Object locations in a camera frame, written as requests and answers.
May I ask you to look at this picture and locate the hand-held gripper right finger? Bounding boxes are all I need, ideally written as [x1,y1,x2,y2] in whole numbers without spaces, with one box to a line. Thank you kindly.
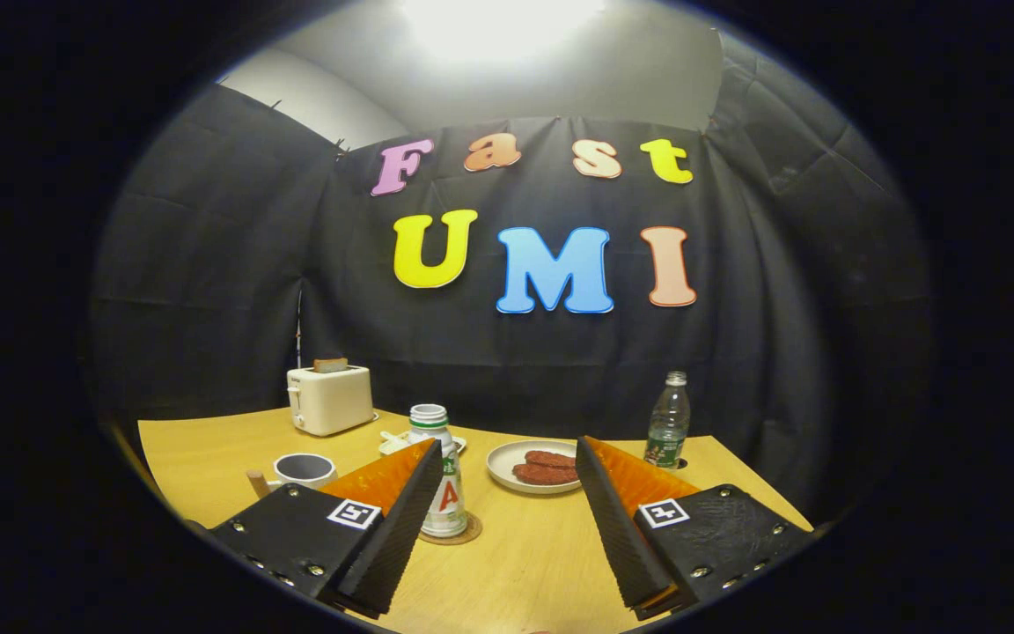
[576,435,825,620]

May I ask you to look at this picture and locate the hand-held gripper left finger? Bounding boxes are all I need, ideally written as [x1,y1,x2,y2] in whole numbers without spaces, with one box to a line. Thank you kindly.
[206,438,445,619]

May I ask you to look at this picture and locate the white juice bottle green label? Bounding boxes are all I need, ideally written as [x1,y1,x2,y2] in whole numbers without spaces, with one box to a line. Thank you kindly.
[408,404,468,539]

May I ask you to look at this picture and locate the round wooden coaster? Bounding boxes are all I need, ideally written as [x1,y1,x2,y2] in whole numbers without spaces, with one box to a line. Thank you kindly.
[417,513,483,546]

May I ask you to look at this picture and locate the white cup with wooden handle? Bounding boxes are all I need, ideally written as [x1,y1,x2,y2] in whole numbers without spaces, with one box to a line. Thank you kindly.
[246,453,338,500]

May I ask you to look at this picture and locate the clear plastic water bottle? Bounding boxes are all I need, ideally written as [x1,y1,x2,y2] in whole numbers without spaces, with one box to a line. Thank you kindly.
[643,371,692,470]

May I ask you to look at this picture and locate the white divided dish with beans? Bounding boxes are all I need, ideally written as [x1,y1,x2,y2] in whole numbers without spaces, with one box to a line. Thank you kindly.
[379,430,467,457]

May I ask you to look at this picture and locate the wooden table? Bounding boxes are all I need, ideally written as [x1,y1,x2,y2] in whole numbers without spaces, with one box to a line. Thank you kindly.
[137,407,816,634]

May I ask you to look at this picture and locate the white round plate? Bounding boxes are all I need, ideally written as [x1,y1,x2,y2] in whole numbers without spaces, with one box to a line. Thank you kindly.
[486,439,583,495]

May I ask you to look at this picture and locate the cream toaster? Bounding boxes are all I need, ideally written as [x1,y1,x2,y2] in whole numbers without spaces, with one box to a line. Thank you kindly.
[287,365,376,438]

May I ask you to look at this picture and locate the black backdrop cloth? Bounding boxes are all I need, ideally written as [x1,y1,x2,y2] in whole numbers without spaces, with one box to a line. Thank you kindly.
[84,31,935,529]

